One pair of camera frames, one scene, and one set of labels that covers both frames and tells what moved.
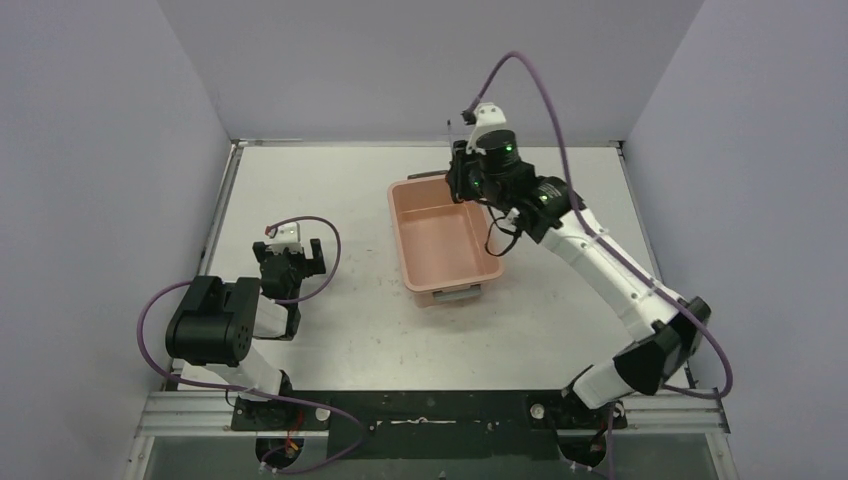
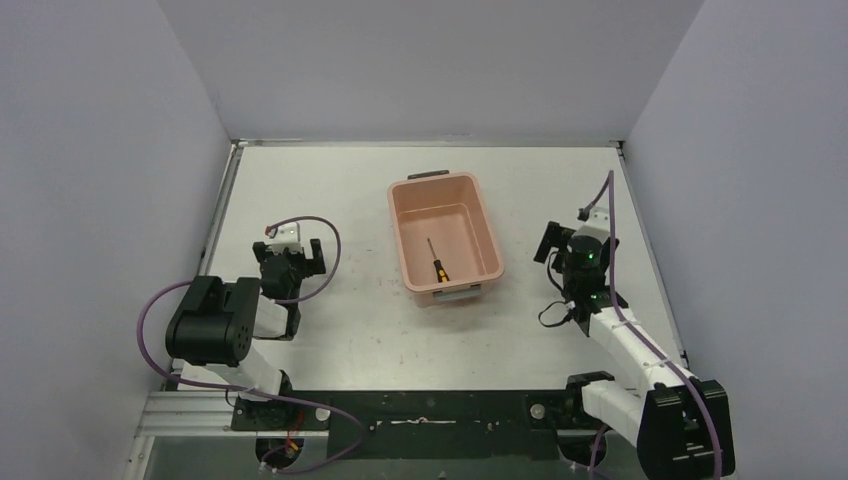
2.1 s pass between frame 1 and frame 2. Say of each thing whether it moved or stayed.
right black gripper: moved
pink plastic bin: stayed
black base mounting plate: stayed
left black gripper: stayed
